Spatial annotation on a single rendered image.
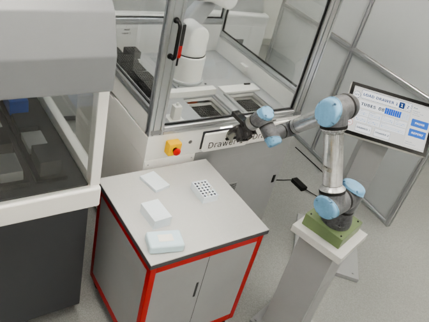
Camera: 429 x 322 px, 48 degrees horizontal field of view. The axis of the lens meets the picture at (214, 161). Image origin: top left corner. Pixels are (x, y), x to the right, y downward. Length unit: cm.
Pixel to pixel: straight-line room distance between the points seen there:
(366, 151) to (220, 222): 121
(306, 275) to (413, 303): 117
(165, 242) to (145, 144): 58
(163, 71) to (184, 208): 63
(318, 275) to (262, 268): 78
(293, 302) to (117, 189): 111
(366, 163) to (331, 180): 103
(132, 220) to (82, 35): 85
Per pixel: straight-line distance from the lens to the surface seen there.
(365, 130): 292
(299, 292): 261
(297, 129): 234
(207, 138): 251
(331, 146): 208
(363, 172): 316
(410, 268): 378
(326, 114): 202
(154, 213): 212
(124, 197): 226
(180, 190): 236
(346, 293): 331
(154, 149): 242
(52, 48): 167
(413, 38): 378
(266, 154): 295
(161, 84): 222
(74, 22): 169
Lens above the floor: 221
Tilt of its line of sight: 34 degrees down
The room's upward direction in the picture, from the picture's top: 15 degrees clockwise
